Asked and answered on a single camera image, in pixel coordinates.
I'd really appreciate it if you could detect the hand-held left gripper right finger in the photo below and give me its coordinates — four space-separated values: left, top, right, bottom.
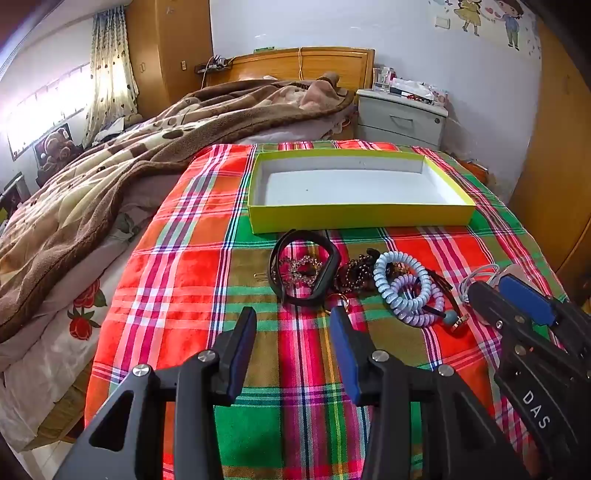
329 305 532 480

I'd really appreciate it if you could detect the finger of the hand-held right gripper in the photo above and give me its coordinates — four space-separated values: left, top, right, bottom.
498 273 591 333
468 280 555 365

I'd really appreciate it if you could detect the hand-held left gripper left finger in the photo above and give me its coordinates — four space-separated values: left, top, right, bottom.
53 306 258 480

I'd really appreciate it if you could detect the grey elastic cord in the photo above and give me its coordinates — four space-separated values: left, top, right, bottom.
459 264 502 304

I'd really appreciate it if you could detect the black hair tie round charm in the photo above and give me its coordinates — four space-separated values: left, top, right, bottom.
416 267 470 334

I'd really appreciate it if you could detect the black wristband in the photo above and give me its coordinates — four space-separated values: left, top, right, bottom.
269 229 341 308

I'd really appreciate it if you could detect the pink rhinestone hair clip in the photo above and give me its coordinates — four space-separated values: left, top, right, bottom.
281 255 325 290

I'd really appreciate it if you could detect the yellow-green cardboard box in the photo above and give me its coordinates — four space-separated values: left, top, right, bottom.
247 150 477 234

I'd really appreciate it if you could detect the plaid cloth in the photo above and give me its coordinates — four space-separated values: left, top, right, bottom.
84 142 568 480

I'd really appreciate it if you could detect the orange cardboard box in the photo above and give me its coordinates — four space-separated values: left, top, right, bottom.
461 158 490 184

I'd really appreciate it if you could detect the wooden cabinet door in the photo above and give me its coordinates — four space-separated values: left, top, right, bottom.
508 18 591 296

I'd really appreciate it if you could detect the floral bed sheet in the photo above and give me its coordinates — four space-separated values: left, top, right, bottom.
0 263 134 453

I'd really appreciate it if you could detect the white nightstand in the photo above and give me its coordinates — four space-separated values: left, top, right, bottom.
355 88 450 151

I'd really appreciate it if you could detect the brown patterned blanket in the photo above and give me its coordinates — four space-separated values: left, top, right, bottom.
0 78 356 343

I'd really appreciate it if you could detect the clutter of small packets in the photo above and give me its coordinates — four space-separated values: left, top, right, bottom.
392 76 448 105

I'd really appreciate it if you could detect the brown teddy bear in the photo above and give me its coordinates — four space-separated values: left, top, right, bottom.
34 127 84 171

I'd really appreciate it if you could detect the wooden bed headboard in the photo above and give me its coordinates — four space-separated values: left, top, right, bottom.
205 47 376 91

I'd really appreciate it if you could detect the wooden wardrobe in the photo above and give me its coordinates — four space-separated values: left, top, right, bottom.
124 0 214 123

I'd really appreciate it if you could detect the dotted curtain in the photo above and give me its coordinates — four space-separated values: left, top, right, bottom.
83 7 139 148

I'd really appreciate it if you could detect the bright window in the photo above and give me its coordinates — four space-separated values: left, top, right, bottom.
4 60 93 158

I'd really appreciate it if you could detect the lilac spiral hair tie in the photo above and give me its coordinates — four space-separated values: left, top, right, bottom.
390 274 446 326

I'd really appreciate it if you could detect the light blue spiral hair tie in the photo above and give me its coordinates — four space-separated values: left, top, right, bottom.
373 251 428 306

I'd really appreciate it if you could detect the cartoon wall sticker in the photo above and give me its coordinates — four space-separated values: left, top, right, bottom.
427 0 541 58

